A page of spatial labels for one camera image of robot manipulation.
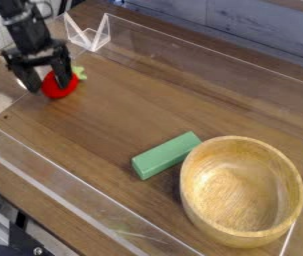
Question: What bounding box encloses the clear acrylic wall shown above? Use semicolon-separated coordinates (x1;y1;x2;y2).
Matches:
101;13;303;138
0;129;204;256

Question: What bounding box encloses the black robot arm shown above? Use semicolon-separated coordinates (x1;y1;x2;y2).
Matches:
0;0;75;93

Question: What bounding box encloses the clear acrylic front wall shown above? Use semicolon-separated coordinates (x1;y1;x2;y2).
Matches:
0;129;204;256

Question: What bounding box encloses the red plush strawberry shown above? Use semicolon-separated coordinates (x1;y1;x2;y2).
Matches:
42;66;87;99

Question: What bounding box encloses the wooden bowl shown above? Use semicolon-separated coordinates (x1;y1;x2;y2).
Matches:
180;136;303;248

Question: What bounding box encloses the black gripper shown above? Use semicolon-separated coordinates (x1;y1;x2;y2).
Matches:
0;39;73;93

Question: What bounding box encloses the black device with cable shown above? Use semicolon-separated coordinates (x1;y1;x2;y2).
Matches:
0;224;55;256

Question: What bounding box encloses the clear acrylic back wall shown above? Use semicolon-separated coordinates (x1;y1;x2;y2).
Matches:
101;13;303;138

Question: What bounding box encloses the green rectangular block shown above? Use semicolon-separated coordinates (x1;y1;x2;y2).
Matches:
131;131;202;180

